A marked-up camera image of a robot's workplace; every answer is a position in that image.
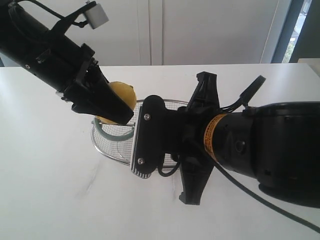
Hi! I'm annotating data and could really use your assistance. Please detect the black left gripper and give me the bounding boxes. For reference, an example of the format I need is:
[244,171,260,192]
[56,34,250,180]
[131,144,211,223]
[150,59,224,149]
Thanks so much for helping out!
[19,36,133,124]

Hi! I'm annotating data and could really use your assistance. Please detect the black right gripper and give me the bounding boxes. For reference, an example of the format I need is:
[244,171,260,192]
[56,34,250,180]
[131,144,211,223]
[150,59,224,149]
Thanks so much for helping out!
[162,71,220,206]

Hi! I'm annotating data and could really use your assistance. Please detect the green handled vegetable peeler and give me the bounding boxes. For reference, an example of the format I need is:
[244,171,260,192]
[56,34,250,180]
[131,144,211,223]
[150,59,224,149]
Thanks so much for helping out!
[92,118,136,142]

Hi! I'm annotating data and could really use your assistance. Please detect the yellow lemon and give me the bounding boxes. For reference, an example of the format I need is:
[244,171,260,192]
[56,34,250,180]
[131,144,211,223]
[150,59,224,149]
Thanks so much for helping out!
[94,81,137,125]

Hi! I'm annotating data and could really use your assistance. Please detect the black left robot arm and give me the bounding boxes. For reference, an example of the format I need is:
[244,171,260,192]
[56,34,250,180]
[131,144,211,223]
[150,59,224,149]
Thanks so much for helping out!
[0,0,134,125]

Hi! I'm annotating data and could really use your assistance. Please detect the oval metal mesh basket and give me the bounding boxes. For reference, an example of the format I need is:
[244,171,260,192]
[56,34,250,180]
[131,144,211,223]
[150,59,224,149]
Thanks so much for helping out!
[91,99,188,174]

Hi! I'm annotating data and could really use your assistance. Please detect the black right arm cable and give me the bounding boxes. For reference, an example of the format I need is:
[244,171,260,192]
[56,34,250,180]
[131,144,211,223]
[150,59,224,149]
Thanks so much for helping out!
[156,74,320,226]

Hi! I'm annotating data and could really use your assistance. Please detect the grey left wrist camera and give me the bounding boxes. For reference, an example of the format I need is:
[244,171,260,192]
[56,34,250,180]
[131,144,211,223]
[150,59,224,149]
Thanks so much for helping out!
[83,3,109,29]

